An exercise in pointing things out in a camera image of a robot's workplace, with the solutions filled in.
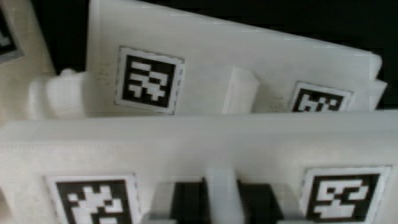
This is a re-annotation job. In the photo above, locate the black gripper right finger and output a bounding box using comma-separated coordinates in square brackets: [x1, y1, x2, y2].
[238, 182, 285, 224]

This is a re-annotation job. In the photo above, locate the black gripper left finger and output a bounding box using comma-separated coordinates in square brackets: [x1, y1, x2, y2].
[171, 180, 210, 224]

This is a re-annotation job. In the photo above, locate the white cabinet door panel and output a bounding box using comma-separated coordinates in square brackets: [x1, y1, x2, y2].
[0, 111, 398, 224]
[27, 0, 389, 120]

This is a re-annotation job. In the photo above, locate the white cabinet body box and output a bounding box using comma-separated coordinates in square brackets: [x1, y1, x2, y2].
[0, 0, 55, 125]

